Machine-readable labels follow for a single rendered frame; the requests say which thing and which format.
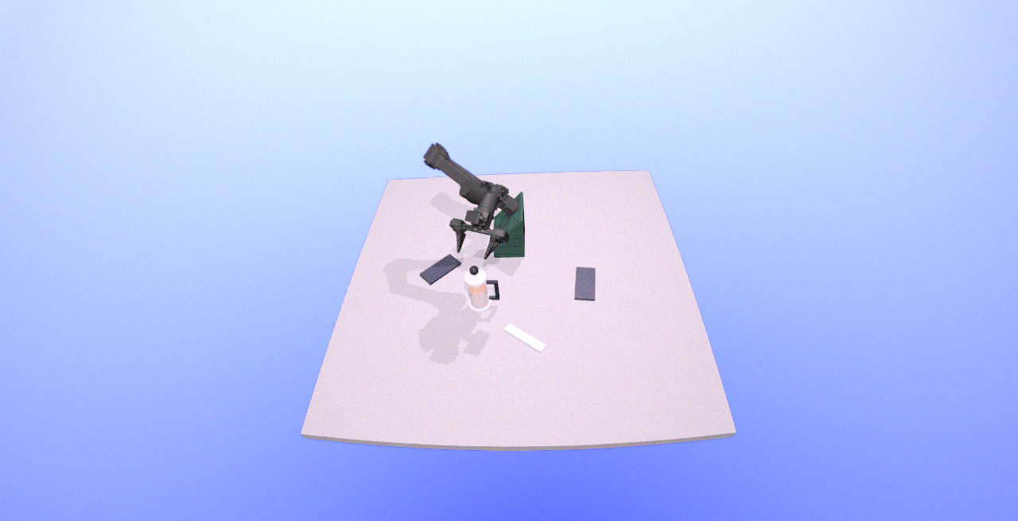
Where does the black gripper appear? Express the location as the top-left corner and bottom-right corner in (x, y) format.
(449, 206), (509, 259)

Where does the glass coffee press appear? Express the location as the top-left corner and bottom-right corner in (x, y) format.
(464, 266), (499, 312)

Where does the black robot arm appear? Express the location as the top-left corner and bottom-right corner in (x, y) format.
(423, 143), (519, 227)

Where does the white flat bar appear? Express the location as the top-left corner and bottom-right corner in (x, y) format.
(504, 323), (546, 352)

